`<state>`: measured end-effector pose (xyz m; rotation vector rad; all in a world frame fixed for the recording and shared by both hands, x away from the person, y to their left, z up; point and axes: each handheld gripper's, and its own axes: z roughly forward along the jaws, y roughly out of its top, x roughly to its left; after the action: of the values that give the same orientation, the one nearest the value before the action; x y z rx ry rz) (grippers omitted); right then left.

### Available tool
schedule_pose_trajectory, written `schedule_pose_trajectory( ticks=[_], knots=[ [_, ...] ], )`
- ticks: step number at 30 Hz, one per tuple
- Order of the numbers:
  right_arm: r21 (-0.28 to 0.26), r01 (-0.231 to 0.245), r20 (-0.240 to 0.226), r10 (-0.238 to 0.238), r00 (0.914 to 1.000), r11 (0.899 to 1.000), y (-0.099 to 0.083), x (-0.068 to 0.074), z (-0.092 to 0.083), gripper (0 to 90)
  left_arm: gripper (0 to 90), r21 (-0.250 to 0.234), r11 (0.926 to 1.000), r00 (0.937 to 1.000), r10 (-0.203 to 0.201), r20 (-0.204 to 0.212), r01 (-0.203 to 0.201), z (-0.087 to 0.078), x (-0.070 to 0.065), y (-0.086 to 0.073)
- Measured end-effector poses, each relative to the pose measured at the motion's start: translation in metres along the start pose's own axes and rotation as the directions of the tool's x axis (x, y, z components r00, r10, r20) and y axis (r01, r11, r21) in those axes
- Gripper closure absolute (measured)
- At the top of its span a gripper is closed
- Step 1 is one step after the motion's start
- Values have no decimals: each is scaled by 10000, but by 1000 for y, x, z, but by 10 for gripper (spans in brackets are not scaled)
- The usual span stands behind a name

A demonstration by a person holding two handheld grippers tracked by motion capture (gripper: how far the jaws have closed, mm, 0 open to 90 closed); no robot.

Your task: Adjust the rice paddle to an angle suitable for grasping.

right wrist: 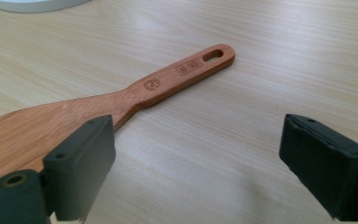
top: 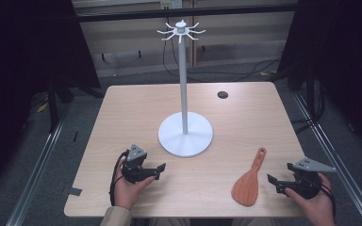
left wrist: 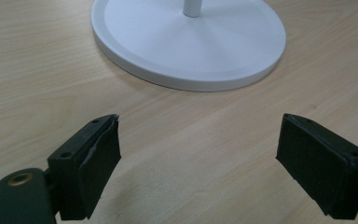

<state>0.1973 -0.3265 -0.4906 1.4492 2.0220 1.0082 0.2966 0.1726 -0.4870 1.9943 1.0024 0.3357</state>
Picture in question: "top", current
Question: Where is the black tape strip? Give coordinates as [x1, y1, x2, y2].
[62, 186, 84, 197]

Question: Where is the white hook rack stand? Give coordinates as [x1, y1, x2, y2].
[156, 19, 214, 158]

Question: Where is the black metal stand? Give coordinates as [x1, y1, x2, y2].
[45, 73, 75, 135]

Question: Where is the wooden rice spatula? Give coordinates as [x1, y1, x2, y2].
[231, 147, 268, 208]

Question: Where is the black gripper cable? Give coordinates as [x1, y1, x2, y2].
[108, 149, 130, 207]
[317, 178, 337, 220]

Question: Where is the black horizontal bar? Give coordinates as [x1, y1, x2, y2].
[74, 3, 299, 24]

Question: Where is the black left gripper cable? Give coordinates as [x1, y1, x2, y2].
[108, 149, 130, 207]

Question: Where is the person's left hand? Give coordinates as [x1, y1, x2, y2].
[112, 158, 156, 212]

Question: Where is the person's right hand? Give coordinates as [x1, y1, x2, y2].
[284, 172, 337, 226]

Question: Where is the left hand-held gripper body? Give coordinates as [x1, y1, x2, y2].
[121, 143, 149, 185]

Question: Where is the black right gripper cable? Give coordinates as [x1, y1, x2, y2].
[317, 178, 337, 220]

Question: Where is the black curtain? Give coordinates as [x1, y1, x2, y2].
[277, 0, 362, 159]
[0, 0, 102, 202]

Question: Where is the wall power socket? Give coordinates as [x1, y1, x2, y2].
[159, 0, 184, 10]

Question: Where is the metal floor rail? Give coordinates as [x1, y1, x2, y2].
[291, 91, 362, 226]
[5, 116, 69, 226]

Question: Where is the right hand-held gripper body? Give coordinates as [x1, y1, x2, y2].
[287, 156, 337, 201]

